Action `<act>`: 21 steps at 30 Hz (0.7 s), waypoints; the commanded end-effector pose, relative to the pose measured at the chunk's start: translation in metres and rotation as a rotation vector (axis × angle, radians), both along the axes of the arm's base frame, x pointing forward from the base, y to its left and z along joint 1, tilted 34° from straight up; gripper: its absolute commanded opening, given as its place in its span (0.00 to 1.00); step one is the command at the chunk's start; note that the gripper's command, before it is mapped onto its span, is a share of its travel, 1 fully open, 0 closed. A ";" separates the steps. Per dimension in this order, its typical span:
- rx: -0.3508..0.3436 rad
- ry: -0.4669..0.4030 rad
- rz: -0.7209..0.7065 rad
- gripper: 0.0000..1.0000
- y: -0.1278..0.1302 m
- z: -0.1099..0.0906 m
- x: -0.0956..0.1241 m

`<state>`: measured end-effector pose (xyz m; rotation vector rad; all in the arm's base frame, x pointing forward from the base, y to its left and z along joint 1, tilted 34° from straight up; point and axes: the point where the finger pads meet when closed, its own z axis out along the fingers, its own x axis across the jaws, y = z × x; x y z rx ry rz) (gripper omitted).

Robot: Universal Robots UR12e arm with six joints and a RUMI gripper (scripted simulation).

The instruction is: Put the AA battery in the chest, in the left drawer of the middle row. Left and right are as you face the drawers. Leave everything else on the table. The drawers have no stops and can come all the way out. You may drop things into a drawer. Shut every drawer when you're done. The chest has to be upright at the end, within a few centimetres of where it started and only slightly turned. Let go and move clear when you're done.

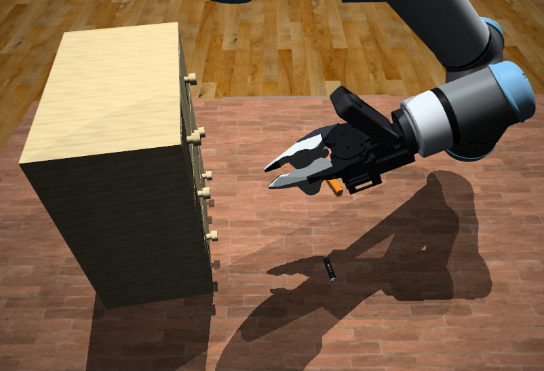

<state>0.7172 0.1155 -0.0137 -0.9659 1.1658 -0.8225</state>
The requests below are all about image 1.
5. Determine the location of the beige wooden drawer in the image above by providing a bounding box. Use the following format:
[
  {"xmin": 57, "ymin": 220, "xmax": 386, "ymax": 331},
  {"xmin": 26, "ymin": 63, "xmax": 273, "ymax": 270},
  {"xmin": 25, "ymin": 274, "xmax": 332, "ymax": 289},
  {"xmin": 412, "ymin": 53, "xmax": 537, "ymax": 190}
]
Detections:
[
  {"xmin": 189, "ymin": 91, "xmax": 206, "ymax": 172},
  {"xmin": 180, "ymin": 85, "xmax": 201, "ymax": 200},
  {"xmin": 178, "ymin": 33, "xmax": 197, "ymax": 130}
]

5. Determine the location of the wooden chest of drawers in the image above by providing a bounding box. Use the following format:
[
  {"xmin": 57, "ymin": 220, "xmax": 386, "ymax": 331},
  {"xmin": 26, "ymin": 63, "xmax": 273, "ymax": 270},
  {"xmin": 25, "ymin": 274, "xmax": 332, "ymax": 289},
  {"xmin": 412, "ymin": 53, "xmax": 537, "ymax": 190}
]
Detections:
[{"xmin": 19, "ymin": 22, "xmax": 214, "ymax": 309}]

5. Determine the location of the black battery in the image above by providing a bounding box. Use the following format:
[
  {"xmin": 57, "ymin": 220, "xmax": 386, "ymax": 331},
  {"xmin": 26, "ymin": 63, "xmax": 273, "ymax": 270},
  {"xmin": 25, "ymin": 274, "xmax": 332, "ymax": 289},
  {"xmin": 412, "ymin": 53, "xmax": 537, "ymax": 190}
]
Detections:
[{"xmin": 323, "ymin": 258, "xmax": 336, "ymax": 282}]

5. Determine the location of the tan wooden drawer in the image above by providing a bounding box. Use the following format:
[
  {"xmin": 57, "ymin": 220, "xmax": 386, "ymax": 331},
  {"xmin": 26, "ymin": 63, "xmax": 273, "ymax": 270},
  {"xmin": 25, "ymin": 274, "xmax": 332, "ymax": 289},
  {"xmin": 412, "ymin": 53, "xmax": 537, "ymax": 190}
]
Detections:
[
  {"xmin": 198, "ymin": 146, "xmax": 212, "ymax": 217},
  {"xmin": 201, "ymin": 197, "xmax": 218, "ymax": 281},
  {"xmin": 192, "ymin": 145, "xmax": 211, "ymax": 249}
]

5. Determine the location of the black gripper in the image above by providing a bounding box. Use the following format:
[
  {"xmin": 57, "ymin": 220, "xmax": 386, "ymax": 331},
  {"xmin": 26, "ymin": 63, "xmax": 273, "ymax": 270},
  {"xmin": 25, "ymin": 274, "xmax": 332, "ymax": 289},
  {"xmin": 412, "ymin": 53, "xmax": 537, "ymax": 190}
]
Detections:
[{"xmin": 264, "ymin": 109, "xmax": 419, "ymax": 195}]

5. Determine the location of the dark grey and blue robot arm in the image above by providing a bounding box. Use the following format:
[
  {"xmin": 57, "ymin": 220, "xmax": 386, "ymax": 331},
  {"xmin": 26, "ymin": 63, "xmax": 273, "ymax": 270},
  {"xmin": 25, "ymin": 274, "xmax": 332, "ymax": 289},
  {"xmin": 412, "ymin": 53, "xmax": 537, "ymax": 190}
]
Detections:
[{"xmin": 330, "ymin": 0, "xmax": 536, "ymax": 162}]

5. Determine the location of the orange aa battery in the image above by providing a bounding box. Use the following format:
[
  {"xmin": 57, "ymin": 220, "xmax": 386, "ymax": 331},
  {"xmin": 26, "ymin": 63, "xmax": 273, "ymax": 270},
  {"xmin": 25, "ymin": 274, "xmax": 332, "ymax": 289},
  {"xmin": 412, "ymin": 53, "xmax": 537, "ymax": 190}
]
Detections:
[{"xmin": 328, "ymin": 179, "xmax": 343, "ymax": 195}]

